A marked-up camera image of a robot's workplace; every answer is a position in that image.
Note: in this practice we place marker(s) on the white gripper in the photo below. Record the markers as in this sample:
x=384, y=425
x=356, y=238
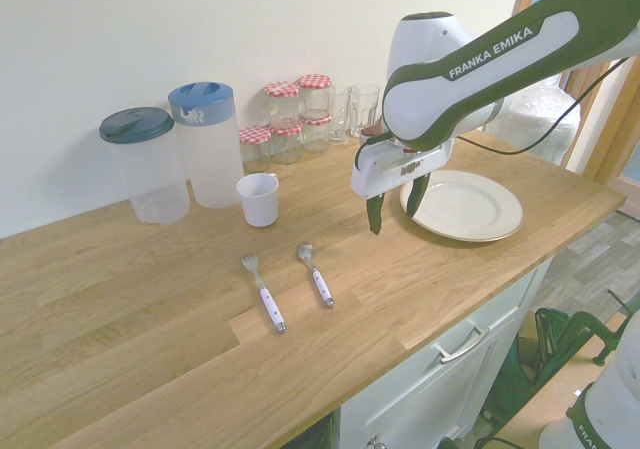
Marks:
x=390, y=166

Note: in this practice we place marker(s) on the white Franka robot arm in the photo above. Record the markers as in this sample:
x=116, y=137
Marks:
x=450, y=94

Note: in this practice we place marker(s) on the white plate with gold rim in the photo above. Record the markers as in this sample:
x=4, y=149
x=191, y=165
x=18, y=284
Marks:
x=470, y=209

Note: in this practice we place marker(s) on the clear glass tumbler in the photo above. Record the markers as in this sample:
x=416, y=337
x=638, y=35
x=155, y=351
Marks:
x=364, y=109

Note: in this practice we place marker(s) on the glass jar red checked lid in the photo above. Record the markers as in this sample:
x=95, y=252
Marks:
x=316, y=131
x=316, y=94
x=282, y=101
x=286, y=141
x=255, y=146

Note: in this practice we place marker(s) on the white plastic mug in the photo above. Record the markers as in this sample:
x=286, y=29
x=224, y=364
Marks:
x=259, y=204

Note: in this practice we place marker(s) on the clear plastic wrapped bundle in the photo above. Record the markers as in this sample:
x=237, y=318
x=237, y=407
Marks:
x=542, y=114

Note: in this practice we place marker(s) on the clear pitcher blue lid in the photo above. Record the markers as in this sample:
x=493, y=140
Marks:
x=212, y=159

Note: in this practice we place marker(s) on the white kitchen cabinet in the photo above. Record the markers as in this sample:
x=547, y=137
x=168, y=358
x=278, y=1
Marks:
x=425, y=399

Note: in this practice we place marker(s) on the silver cabinet knob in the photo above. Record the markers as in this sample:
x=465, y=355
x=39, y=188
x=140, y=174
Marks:
x=374, y=441

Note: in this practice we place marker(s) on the clear pitcher dark teal lid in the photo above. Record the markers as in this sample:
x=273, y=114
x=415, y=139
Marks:
x=150, y=169

